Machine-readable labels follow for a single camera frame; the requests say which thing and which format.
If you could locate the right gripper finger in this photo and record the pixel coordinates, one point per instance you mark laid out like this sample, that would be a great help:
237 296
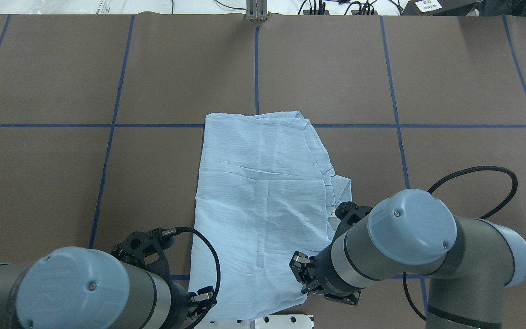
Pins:
299 264

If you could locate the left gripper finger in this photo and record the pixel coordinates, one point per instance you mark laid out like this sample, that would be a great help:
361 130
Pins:
203 301

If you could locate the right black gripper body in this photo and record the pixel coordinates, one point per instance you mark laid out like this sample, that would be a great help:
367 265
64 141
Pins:
321 273

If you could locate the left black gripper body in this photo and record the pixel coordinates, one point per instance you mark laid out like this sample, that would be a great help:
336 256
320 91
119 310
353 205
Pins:
182 297

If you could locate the light blue button shirt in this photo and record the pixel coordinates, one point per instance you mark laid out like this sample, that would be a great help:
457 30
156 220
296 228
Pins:
266 189

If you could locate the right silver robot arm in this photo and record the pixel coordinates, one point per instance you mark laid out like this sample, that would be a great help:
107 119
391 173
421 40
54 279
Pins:
469 261

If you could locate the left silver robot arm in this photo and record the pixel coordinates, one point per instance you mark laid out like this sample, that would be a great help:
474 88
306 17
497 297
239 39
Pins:
74 288

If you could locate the white camera mast base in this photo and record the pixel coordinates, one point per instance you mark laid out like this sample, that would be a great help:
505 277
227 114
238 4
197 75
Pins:
278 321

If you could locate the aluminium frame post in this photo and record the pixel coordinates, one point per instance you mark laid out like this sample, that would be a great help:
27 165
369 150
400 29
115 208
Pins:
256 10

